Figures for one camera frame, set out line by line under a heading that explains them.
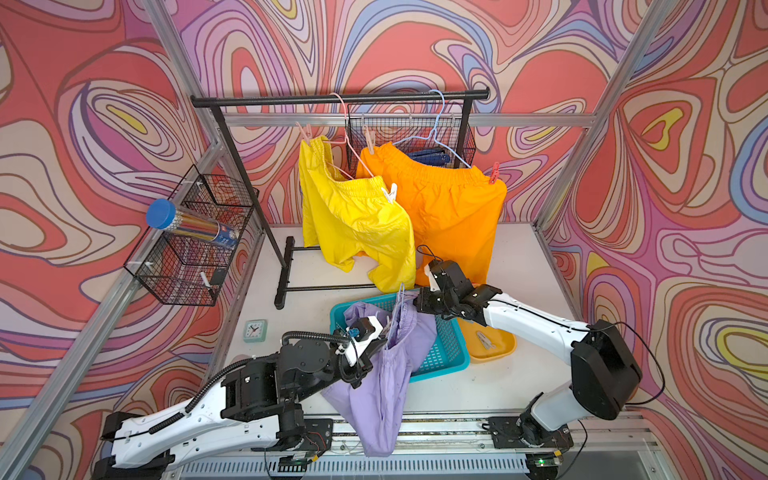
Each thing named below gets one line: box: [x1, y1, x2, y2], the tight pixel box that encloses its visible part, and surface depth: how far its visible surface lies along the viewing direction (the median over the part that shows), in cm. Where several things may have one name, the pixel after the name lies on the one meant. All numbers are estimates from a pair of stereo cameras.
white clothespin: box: [381, 182, 397, 204], surface depth 66 cm
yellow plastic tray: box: [458, 317, 517, 363], surface depth 89 cm
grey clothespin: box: [476, 331, 496, 350], surface depth 88 cm
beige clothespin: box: [362, 125, 376, 155], surface depth 77 cm
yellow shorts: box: [298, 136, 416, 293], surface depth 80 cm
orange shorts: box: [357, 142, 508, 286], surface depth 76 cm
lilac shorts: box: [321, 290, 438, 457], surface depth 69 cm
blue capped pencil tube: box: [146, 199, 240, 247], surface depth 69 cm
